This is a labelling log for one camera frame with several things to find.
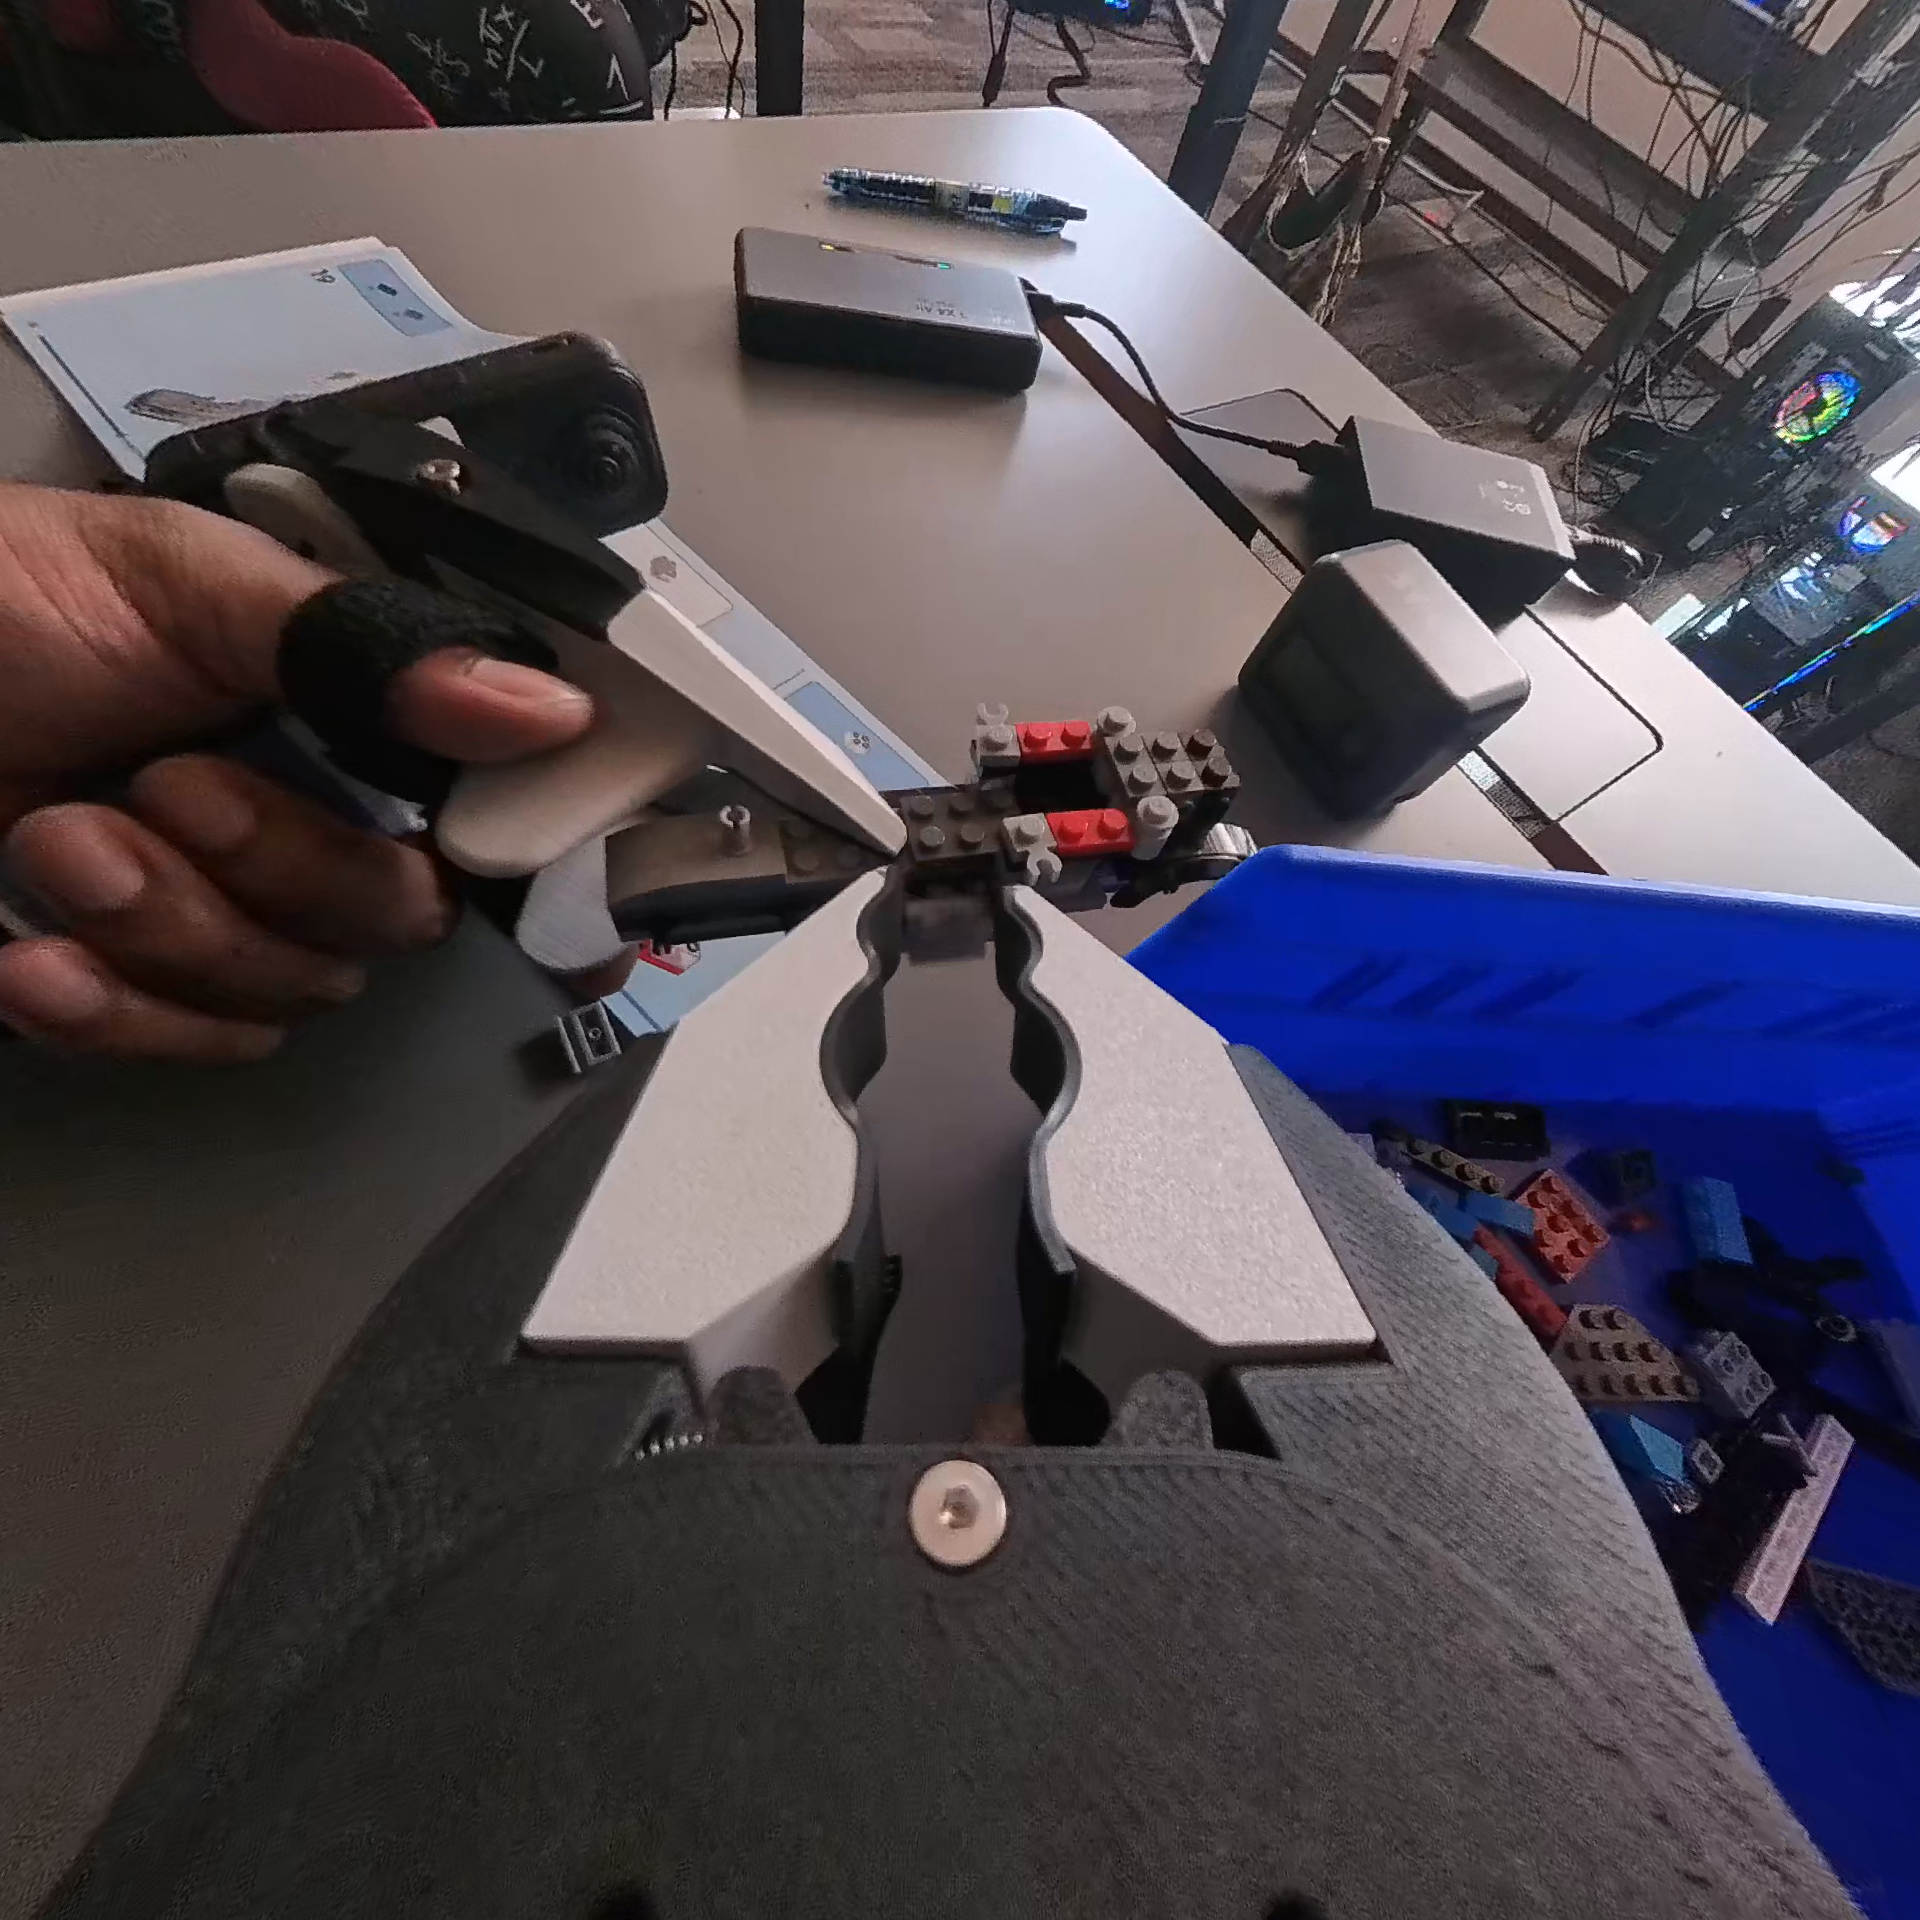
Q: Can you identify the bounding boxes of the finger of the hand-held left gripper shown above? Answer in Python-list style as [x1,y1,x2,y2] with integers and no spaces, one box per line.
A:
[515,863,643,980]
[603,586,913,863]

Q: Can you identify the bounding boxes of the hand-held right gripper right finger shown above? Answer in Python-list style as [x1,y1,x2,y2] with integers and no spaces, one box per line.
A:
[1000,883,1384,1374]

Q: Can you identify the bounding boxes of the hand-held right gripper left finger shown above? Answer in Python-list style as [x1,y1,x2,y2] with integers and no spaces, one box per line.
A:
[520,872,905,1376]

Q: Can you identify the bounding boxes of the grey toy brick vehicle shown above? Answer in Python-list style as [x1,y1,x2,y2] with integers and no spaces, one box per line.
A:
[599,701,1256,946]

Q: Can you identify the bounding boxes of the blue plastic bin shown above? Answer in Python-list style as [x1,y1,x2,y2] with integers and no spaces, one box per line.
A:
[1125,843,1920,1920]

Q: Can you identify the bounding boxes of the pile of toy bricks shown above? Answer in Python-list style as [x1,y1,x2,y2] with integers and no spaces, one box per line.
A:
[1351,1101,1920,1696]

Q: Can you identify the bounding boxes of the grey desk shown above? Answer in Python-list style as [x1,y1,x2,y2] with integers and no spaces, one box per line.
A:
[0,106,1920,1920]

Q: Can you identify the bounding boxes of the person's left hand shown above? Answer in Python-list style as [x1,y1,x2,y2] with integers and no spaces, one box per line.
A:
[0,479,597,1068]

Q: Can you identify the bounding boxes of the printed instruction sheet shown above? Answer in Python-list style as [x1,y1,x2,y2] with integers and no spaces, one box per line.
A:
[0,237,909,1037]

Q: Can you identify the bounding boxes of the black printed cloth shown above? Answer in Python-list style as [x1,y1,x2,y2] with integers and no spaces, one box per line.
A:
[345,0,665,131]

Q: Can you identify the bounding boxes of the black box with green lights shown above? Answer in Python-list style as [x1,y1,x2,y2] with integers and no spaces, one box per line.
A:
[731,223,1048,400]

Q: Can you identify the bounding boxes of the black digital timer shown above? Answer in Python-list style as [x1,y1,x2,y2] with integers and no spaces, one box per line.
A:
[1236,539,1536,822]

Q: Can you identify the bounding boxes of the blue patterned pen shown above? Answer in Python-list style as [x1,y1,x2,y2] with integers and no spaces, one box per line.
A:
[823,164,1091,236]

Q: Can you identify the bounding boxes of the black smartphone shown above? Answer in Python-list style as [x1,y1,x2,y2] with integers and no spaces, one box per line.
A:
[1177,386,1345,504]

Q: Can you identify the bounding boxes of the black power adapter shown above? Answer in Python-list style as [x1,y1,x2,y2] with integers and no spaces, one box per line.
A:
[1303,416,1580,628]

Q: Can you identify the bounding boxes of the black-legged table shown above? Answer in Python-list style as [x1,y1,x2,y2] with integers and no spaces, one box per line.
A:
[1170,0,1920,452]

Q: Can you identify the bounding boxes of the rainbow-lit computer case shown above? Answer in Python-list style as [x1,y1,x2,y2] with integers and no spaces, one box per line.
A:
[1755,346,1920,600]

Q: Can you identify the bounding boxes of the black cable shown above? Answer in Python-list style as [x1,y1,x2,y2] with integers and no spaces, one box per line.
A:
[1019,286,1354,470]

